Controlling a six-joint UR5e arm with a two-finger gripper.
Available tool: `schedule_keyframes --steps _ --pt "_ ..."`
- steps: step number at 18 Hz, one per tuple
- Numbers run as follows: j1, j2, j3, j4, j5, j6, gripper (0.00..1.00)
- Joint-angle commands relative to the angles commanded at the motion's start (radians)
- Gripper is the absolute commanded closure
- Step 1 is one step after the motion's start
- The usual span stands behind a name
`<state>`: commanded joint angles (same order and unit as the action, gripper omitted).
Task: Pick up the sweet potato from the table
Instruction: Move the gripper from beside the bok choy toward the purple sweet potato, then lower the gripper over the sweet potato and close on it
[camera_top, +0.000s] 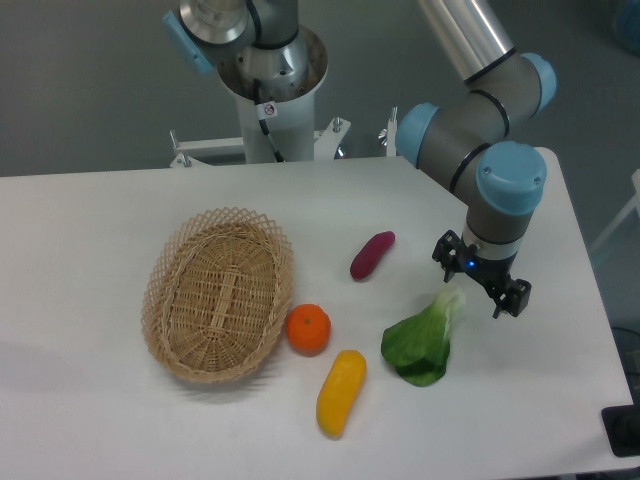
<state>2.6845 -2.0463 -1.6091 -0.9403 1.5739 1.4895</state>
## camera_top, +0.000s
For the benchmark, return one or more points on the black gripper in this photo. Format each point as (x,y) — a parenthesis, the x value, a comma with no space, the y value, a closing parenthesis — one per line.
(510,296)

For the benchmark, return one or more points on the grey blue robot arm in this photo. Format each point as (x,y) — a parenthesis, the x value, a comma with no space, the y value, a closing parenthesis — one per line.
(465,149)

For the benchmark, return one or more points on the purple sweet potato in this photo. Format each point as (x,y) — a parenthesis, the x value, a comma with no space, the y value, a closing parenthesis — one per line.
(370,255)

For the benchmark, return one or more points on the green bok choy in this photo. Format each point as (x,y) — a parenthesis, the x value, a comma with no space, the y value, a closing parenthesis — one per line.
(418,347)

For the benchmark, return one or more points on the orange tangerine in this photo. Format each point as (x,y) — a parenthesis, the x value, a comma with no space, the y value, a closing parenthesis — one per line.
(308,329)

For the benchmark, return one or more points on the yellow mango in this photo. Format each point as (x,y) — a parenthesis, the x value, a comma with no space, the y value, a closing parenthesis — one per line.
(339,392)

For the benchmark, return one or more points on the black device at table edge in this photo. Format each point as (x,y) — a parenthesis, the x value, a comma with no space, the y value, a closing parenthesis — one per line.
(622,429)

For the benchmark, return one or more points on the woven wicker basket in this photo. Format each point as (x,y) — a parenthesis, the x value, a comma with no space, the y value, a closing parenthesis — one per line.
(217,298)

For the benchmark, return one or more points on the white frame at right edge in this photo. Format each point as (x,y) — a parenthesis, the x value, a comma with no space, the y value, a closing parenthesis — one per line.
(614,227)

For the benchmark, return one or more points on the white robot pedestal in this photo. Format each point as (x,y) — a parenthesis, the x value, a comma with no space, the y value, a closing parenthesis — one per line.
(275,97)

